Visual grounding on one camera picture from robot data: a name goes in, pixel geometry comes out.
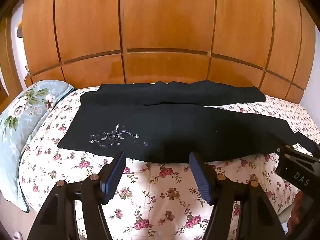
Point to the light blue floral pillow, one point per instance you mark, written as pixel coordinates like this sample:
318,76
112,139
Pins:
22,122

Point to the wooden wardrobe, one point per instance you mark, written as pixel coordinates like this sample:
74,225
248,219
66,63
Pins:
165,30

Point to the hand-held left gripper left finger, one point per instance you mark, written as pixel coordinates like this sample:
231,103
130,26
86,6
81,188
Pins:
113,177

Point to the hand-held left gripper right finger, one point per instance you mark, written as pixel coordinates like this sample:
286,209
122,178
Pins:
201,178

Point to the wooden door frame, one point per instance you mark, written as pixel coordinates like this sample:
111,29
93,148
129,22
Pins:
7,60

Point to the floral bed sheet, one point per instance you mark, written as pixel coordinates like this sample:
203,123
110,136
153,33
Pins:
155,195

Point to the black pants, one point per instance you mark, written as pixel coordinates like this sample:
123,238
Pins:
175,130

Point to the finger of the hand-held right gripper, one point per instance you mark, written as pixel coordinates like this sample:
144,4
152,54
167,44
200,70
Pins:
307,141

